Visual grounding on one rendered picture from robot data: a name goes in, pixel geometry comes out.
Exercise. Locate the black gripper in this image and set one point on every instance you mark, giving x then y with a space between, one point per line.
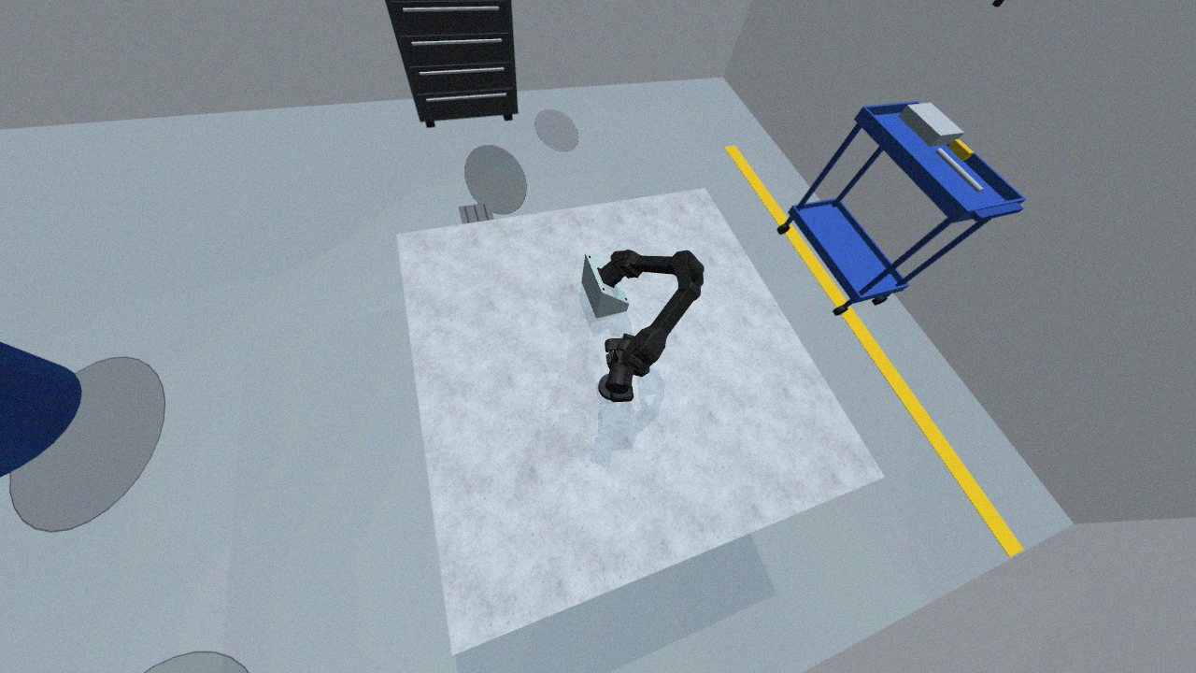
610 345

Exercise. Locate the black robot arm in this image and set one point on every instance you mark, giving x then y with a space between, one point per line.
635 354

